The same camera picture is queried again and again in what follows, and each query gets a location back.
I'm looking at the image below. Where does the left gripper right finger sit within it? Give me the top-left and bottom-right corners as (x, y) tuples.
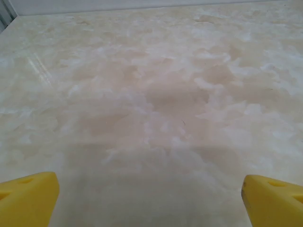
(241, 174), (303, 227)

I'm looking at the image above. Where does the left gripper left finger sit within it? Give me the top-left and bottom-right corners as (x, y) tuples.
(0, 171), (60, 227)

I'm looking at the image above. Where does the aluminium frame post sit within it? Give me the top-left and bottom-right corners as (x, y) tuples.
(0, 0), (18, 30)

